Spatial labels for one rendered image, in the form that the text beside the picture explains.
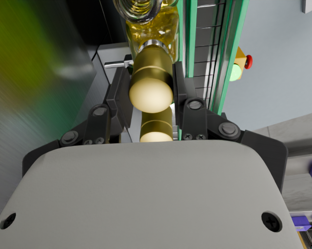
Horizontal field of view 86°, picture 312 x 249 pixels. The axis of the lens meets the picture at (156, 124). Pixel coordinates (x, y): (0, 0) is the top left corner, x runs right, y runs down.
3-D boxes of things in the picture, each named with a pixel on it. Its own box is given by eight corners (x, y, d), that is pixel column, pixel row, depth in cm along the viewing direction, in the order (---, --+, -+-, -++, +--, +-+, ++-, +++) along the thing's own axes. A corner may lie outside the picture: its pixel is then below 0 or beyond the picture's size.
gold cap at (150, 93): (129, 49, 14) (121, 79, 11) (172, 45, 14) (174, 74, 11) (137, 84, 17) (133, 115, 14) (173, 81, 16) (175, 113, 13)
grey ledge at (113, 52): (105, 34, 45) (94, 54, 37) (137, 30, 44) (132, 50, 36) (152, 179, 116) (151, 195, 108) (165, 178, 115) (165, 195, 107)
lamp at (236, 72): (224, 63, 46) (227, 69, 44) (241, 62, 45) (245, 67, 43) (221, 77, 49) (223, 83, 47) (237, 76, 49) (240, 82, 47)
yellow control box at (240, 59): (214, 47, 50) (220, 60, 45) (240, 45, 49) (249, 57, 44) (212, 68, 55) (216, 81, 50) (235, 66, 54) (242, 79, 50)
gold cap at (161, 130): (171, 121, 21) (173, 151, 18) (143, 121, 21) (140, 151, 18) (173, 100, 18) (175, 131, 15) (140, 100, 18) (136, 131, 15)
